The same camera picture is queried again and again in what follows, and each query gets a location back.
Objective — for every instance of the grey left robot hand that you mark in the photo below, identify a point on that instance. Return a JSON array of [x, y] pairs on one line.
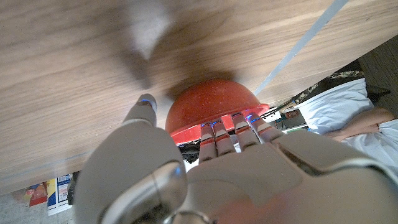
[[248, 180]]

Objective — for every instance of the red bowl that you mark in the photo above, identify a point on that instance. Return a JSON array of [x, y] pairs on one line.
[[211, 99]]

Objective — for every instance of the person in camouflage shorts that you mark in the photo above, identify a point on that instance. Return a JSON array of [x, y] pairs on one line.
[[335, 105]]

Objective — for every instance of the grey tape strip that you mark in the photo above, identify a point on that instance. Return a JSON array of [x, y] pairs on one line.
[[299, 46]]

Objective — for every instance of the white canister blue label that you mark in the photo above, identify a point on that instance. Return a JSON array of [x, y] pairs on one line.
[[60, 196]]

